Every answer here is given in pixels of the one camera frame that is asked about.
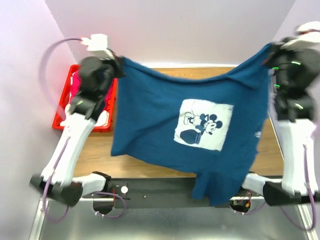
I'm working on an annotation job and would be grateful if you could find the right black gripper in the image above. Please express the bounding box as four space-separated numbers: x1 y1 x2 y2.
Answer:
260 37 303 91

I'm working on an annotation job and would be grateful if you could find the blue printed t shirt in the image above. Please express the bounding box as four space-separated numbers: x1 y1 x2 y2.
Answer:
111 44 271 206

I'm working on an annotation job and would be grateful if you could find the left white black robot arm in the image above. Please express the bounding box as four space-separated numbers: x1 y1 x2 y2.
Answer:
29 56 125 207

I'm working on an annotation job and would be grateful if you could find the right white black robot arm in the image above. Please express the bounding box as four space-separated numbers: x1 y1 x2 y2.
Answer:
230 32 320 206

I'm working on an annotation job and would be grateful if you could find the magenta t shirt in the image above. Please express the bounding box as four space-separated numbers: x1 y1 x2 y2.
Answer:
69 71 114 110

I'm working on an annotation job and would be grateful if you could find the white t shirt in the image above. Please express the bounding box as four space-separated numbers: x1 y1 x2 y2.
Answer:
59 71 111 127

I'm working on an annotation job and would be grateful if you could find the red plastic bin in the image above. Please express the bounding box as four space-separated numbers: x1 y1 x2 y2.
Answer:
52 64 118 133

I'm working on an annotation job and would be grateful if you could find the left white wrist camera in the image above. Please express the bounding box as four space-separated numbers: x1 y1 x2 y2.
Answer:
81 33 115 60

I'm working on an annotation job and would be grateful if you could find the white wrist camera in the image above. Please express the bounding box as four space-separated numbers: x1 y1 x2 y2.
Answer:
81 33 115 60
295 21 320 36

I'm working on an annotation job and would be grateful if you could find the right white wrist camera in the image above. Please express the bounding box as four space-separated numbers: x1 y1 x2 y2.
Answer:
295 21 320 36

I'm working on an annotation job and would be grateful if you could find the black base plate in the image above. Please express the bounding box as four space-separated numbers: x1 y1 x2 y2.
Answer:
82 176 253 210

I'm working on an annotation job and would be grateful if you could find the aluminium frame rail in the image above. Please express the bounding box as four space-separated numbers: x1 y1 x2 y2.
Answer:
29 197 45 240

